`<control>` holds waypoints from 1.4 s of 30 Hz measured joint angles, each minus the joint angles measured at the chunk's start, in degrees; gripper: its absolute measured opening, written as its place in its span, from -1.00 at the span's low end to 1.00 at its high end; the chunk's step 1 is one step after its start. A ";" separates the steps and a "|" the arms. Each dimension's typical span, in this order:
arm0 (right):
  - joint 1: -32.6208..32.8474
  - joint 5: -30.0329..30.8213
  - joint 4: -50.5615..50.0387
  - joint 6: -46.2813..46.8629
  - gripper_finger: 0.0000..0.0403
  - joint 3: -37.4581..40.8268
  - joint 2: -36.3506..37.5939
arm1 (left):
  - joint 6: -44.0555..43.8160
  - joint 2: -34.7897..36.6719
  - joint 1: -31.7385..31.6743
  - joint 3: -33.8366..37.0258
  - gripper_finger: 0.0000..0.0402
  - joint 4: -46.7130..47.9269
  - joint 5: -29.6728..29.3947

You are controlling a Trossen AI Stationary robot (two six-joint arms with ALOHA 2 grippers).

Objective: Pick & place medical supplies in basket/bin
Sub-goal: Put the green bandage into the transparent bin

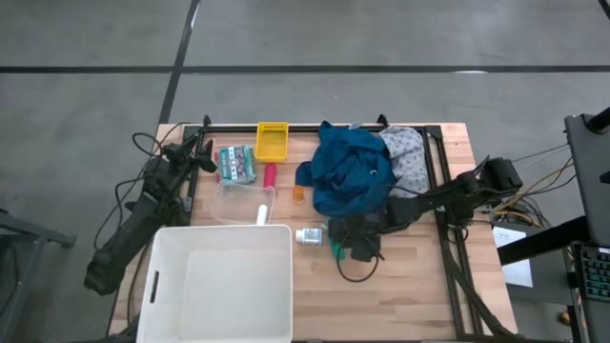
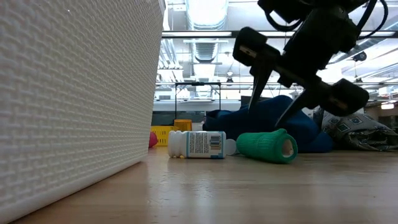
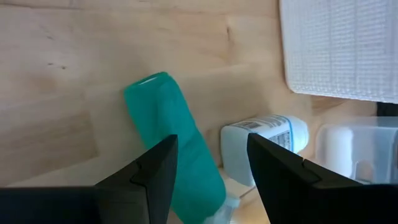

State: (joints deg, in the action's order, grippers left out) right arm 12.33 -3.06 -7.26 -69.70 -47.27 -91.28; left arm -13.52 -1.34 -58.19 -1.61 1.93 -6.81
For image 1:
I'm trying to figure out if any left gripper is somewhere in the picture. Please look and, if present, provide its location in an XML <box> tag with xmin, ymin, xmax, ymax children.
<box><xmin>161</xmin><ymin>133</ymin><xmax>219</xmax><ymax>174</ymax></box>

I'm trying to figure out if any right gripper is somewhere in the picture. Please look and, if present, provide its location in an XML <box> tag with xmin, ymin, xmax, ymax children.
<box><xmin>328</xmin><ymin>209</ymin><xmax>388</xmax><ymax>263</ymax></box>

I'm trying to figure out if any white labelled pill bottle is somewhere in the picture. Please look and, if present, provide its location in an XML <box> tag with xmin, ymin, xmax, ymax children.
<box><xmin>295</xmin><ymin>228</ymin><xmax>324</xmax><ymax>247</ymax></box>

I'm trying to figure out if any blue scrub garment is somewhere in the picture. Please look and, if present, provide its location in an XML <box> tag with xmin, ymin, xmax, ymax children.
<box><xmin>295</xmin><ymin>120</ymin><xmax>397</xmax><ymax>219</ymax></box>

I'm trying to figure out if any yellow plastic basket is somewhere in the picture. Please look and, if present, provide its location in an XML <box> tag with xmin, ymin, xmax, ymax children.
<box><xmin>254</xmin><ymin>121</ymin><xmax>290</xmax><ymax>164</ymax></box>

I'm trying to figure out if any red bandage roll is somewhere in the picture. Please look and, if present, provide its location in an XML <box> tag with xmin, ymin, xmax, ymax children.
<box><xmin>263</xmin><ymin>162</ymin><xmax>278</xmax><ymax>190</ymax></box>

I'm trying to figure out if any grey patterned cloth gown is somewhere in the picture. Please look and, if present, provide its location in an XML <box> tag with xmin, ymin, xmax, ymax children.
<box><xmin>378</xmin><ymin>125</ymin><xmax>433</xmax><ymax>199</ymax></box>

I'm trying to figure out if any white plastic laundry basket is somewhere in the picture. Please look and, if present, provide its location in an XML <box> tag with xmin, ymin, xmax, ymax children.
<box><xmin>135</xmin><ymin>223</ymin><xmax>295</xmax><ymax>343</ymax></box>

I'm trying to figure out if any clear plastic container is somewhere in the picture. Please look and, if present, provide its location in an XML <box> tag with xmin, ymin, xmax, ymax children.
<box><xmin>209</xmin><ymin>180</ymin><xmax>276</xmax><ymax>227</ymax></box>

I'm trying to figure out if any white paper sheet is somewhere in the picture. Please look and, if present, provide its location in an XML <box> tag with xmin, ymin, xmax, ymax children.
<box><xmin>492</xmin><ymin>226</ymin><xmax>534</xmax><ymax>289</ymax></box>

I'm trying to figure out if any black desk bar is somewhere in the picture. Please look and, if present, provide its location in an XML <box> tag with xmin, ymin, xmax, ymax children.
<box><xmin>498</xmin><ymin>214</ymin><xmax>590</xmax><ymax>267</ymax></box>

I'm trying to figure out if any grey metal stand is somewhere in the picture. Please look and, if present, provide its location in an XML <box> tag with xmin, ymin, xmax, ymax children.
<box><xmin>0</xmin><ymin>208</ymin><xmax>77</xmax><ymax>343</ymax></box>

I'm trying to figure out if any backlit keyboard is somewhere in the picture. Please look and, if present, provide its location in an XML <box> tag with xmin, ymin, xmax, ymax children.
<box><xmin>574</xmin><ymin>241</ymin><xmax>610</xmax><ymax>302</ymax></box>

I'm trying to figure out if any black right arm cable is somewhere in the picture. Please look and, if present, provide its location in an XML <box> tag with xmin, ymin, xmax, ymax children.
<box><xmin>335</xmin><ymin>252</ymin><xmax>383</xmax><ymax>284</ymax></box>

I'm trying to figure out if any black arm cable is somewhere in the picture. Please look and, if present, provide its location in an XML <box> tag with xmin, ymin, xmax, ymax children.
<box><xmin>335</xmin><ymin>252</ymin><xmax>383</xmax><ymax>284</ymax></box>
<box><xmin>92</xmin><ymin>122</ymin><xmax>192</xmax><ymax>249</ymax></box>

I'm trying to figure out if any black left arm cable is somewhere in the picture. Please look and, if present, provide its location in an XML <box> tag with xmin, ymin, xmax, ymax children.
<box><xmin>92</xmin><ymin>122</ymin><xmax>192</xmax><ymax>249</ymax></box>

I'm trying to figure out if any black aluminium table frame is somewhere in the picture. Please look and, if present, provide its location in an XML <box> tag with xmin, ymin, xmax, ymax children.
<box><xmin>179</xmin><ymin>113</ymin><xmax>519</xmax><ymax>342</ymax></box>

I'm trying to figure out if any yellow and black cable bundle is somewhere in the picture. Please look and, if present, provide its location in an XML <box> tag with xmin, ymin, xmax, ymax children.
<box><xmin>485</xmin><ymin>142</ymin><xmax>578</xmax><ymax>230</ymax></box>

